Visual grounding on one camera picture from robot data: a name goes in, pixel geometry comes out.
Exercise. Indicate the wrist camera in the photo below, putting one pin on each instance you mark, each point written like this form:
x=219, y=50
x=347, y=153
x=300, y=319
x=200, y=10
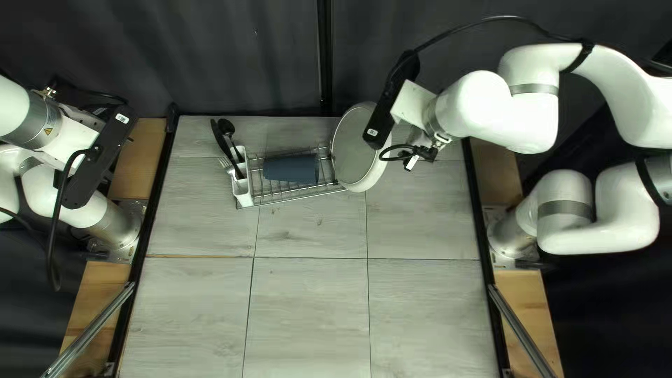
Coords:
x=391, y=99
x=99, y=152

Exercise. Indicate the dark blue cup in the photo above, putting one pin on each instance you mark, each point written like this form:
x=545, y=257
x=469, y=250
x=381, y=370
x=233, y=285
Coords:
x=291, y=169

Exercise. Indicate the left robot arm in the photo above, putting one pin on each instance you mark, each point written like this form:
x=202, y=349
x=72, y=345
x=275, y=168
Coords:
x=31, y=189

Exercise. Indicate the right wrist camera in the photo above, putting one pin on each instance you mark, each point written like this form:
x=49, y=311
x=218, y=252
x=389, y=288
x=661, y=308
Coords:
x=391, y=99

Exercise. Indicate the black spoon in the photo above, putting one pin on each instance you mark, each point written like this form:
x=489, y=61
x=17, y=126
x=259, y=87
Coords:
x=226, y=126

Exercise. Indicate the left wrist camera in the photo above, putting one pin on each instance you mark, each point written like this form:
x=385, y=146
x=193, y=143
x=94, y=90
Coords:
x=99, y=152

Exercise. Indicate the pale round plate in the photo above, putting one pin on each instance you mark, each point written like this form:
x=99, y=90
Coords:
x=351, y=152

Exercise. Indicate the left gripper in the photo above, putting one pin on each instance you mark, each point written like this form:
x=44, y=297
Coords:
x=73, y=139

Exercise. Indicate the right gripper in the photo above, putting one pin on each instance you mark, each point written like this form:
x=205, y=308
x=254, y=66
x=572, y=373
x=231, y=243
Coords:
x=417, y=107

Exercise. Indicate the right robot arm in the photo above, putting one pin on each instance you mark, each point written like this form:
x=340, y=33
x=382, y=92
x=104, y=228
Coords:
x=498, y=115

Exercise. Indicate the white cutlery holder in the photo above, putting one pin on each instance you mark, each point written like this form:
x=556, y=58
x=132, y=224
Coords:
x=242, y=191

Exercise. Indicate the black fork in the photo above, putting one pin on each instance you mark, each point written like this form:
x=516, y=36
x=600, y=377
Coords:
x=227, y=165

